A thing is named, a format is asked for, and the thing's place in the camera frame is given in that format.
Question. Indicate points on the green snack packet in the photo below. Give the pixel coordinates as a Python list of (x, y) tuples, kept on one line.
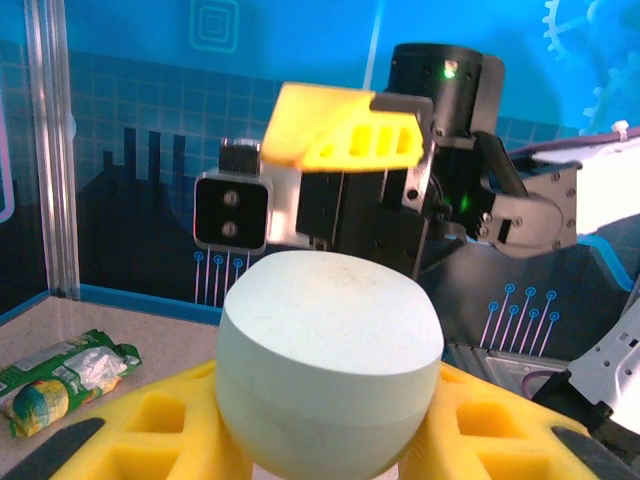
[(60, 380)]

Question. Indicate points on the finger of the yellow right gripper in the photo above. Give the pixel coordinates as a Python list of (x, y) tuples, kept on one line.
[(320, 125)]

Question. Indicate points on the aluminium frame post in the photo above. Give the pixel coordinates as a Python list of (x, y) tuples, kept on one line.
[(52, 150)]

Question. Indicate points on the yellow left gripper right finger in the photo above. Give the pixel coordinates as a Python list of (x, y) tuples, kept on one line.
[(500, 440)]

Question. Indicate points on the aluminium front frame rail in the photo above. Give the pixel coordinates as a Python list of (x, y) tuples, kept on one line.
[(500, 365)]

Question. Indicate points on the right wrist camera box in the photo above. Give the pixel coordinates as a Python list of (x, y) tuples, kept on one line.
[(250, 220)]

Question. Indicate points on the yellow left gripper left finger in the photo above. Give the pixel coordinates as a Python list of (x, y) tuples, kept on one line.
[(150, 440)]

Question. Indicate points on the pale green earbud case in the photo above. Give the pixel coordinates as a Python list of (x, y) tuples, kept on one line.
[(325, 350)]

